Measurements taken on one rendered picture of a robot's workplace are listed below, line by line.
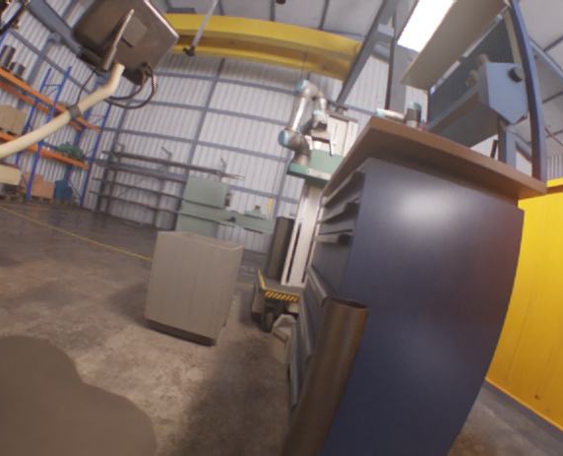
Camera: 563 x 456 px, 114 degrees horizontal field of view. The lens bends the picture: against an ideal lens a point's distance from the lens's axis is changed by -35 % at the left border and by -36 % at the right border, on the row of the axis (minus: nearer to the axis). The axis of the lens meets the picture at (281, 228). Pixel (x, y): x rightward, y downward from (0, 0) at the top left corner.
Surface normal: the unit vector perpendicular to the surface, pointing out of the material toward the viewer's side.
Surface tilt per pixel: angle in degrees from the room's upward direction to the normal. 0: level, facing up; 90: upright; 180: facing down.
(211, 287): 90
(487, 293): 90
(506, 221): 90
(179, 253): 90
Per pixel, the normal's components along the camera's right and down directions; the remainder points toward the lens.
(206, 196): 0.03, -0.02
